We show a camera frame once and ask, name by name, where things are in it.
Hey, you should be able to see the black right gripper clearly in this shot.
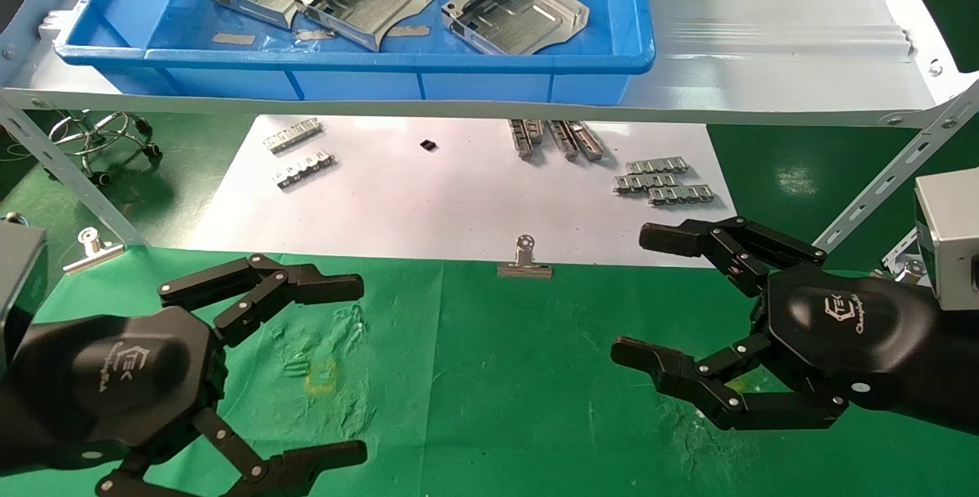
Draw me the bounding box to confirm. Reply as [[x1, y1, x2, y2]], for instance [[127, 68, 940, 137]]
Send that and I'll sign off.
[[610, 216, 938, 431]]

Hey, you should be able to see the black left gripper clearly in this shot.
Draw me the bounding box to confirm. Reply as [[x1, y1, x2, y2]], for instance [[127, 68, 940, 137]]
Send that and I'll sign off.
[[42, 254, 369, 497]]

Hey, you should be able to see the silver notched metal strip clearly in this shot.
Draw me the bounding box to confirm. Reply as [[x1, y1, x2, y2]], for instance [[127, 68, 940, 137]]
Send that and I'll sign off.
[[626, 158, 690, 176], [613, 172, 684, 196], [264, 118, 324, 155], [275, 149, 337, 191], [648, 184, 716, 207]]

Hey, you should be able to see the silver binder clip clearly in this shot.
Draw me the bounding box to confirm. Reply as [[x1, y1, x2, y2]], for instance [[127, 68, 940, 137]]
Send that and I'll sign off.
[[63, 227, 125, 276], [497, 234, 554, 280]]

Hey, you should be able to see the green cloth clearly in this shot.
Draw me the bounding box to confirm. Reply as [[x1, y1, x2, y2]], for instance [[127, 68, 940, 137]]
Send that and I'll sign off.
[[0, 245, 979, 497]]

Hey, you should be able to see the white paper sheet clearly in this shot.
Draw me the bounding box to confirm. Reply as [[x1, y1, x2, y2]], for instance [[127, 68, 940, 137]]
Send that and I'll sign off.
[[187, 115, 740, 268]]

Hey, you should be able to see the white metal shelf board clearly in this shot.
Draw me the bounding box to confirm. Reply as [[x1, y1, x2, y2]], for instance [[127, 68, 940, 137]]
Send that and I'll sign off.
[[0, 0, 979, 129]]

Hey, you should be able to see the perforated grey shelf brace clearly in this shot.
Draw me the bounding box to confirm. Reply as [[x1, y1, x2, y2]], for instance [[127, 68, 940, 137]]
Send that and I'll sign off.
[[0, 96, 148, 248], [812, 80, 979, 253]]

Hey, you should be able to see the blue plastic tray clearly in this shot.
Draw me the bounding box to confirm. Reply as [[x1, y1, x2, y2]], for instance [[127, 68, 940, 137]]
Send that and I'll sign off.
[[55, 0, 657, 106]]

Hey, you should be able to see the white ribbed panel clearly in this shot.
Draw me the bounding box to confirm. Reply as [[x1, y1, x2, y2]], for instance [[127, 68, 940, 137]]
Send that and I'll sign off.
[[641, 0, 916, 64]]

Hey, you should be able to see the chrome stool base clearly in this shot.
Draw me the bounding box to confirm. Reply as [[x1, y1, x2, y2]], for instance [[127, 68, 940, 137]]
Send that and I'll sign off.
[[47, 110, 162, 187]]

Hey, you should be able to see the silver metal bracket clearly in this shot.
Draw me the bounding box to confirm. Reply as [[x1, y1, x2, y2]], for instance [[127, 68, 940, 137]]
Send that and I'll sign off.
[[880, 229, 931, 286]]

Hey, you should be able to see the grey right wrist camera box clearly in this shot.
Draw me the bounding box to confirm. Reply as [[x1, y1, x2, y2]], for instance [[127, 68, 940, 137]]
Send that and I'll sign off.
[[915, 168, 979, 311]]

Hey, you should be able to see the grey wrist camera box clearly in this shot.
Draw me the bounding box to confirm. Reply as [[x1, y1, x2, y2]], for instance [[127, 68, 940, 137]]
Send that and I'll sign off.
[[0, 220, 48, 375], [915, 168, 979, 311]]

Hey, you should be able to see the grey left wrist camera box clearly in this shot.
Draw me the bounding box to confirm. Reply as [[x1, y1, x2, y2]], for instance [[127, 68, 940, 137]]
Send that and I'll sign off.
[[0, 220, 48, 375]]

